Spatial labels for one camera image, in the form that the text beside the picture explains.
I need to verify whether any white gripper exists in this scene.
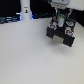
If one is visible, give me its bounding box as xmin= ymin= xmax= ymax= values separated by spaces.
xmin=49 ymin=0 xmax=72 ymax=24

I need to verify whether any black kcup holder drawer box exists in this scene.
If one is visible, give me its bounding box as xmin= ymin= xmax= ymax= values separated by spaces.
xmin=46 ymin=15 xmax=76 ymax=47

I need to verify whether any white kcup green lid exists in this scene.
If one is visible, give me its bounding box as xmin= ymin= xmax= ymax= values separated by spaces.
xmin=58 ymin=14 xmax=65 ymax=27

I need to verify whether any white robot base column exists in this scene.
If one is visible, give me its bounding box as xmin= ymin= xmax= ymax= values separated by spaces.
xmin=20 ymin=0 xmax=32 ymax=20

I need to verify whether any dark equipment with blue light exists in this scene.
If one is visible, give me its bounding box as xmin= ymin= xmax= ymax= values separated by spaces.
xmin=0 ymin=13 xmax=21 ymax=24

